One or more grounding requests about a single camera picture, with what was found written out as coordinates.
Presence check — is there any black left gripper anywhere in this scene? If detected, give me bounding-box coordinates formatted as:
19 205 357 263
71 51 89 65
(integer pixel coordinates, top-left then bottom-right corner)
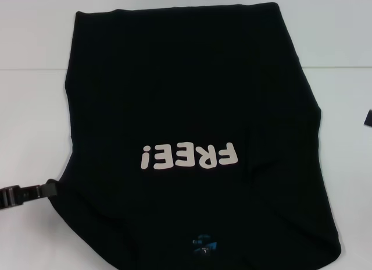
0 179 58 211

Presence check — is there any black shirt with FREE print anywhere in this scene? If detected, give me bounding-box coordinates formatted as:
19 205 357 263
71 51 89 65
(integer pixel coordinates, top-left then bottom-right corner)
48 1 342 270

